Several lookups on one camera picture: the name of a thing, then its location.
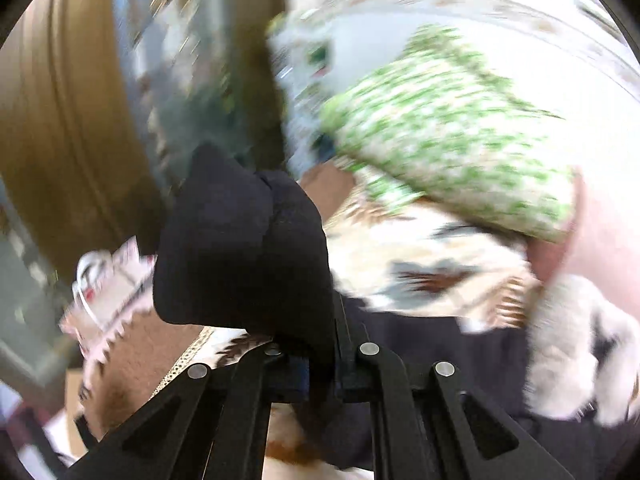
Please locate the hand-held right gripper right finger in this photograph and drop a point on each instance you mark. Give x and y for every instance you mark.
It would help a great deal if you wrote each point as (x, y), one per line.
(350, 370)

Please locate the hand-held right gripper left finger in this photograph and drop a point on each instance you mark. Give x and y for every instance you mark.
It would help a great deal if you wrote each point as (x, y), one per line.
(292, 377)

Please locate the black garment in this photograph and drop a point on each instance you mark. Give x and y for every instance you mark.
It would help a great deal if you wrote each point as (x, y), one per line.
(240, 250)

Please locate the patterned blanket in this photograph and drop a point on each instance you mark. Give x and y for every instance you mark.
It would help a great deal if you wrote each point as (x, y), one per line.
(440, 260)

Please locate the white plastic bag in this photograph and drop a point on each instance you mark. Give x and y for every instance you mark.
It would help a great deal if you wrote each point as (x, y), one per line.
(107, 285)

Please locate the white fluffy cloth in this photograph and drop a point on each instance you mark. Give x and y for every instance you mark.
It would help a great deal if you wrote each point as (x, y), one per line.
(580, 345)

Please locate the green floral pillow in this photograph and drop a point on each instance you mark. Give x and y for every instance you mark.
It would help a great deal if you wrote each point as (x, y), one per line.
(450, 145)

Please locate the pink cloth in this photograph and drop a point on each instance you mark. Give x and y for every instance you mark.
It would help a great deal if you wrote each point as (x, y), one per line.
(595, 230)

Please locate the wooden wardrobe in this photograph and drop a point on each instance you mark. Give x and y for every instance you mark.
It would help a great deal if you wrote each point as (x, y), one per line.
(65, 125)

